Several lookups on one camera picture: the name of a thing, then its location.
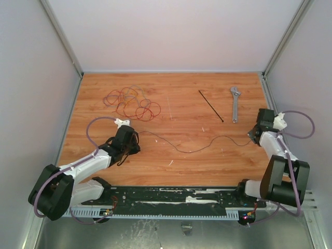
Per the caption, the aluminium corner post left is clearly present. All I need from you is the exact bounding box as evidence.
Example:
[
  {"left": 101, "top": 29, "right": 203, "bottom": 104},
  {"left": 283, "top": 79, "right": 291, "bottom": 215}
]
[{"left": 39, "top": 0, "right": 84, "bottom": 79}]

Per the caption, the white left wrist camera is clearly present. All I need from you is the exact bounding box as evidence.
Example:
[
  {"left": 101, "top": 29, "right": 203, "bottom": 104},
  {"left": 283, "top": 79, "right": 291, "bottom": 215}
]
[{"left": 114, "top": 118, "right": 130, "bottom": 129}]

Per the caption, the aluminium corner post right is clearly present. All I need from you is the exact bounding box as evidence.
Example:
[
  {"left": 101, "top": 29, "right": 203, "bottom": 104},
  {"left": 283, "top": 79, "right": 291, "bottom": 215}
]
[{"left": 262, "top": 0, "right": 314, "bottom": 80}]

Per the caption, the yellow wire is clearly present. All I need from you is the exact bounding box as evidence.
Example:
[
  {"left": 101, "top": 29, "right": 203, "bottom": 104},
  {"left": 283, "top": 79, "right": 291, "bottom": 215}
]
[{"left": 116, "top": 89, "right": 140, "bottom": 108}]

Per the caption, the red wire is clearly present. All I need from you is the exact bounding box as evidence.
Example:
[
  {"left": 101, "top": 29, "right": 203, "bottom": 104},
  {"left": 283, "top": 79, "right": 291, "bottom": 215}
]
[{"left": 105, "top": 88, "right": 162, "bottom": 122}]

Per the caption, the grey slotted cable duct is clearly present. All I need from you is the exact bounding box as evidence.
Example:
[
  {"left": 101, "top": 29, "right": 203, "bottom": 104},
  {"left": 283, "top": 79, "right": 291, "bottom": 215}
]
[{"left": 63, "top": 204, "right": 239, "bottom": 220}]

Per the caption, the dark purple wire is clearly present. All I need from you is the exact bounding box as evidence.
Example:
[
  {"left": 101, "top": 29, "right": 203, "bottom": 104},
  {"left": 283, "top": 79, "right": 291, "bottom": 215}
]
[{"left": 137, "top": 131, "right": 254, "bottom": 154}]

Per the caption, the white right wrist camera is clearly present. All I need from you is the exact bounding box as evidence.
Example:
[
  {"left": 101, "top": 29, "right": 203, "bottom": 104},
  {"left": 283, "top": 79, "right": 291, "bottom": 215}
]
[{"left": 273, "top": 112, "right": 287, "bottom": 131}]

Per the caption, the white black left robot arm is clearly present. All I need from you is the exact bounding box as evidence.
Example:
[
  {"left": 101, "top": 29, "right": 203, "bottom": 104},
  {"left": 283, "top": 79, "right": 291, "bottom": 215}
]
[{"left": 28, "top": 125, "right": 141, "bottom": 220}]

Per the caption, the black zip tie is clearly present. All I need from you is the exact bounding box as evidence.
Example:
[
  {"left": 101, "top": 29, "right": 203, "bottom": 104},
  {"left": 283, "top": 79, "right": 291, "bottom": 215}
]
[{"left": 198, "top": 90, "right": 224, "bottom": 122}]

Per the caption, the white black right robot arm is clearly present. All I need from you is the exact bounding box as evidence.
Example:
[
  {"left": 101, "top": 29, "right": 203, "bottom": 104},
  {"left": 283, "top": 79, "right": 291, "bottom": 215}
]
[{"left": 235, "top": 108, "right": 310, "bottom": 209}]

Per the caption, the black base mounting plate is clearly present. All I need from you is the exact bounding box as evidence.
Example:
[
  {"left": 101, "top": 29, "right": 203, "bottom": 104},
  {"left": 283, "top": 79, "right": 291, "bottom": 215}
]
[{"left": 82, "top": 186, "right": 266, "bottom": 211}]

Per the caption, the silver adjustable wrench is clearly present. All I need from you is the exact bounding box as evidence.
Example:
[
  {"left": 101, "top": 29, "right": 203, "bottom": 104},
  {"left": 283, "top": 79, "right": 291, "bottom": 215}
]
[{"left": 230, "top": 86, "right": 241, "bottom": 123}]

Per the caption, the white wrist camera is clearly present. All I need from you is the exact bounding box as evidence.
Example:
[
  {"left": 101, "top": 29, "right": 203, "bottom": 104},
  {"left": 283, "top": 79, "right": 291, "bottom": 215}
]
[
  {"left": 273, "top": 112, "right": 287, "bottom": 131},
  {"left": 114, "top": 118, "right": 130, "bottom": 129}
]

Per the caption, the aluminium corner post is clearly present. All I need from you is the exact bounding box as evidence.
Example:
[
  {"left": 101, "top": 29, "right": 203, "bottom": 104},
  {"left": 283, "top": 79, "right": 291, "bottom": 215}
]
[
  {"left": 39, "top": 0, "right": 84, "bottom": 79},
  {"left": 262, "top": 0, "right": 314, "bottom": 80}
]

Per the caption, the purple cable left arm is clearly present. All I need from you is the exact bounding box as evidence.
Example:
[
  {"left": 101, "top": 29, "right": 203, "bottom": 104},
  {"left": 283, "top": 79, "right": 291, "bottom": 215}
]
[{"left": 33, "top": 116, "right": 122, "bottom": 226}]

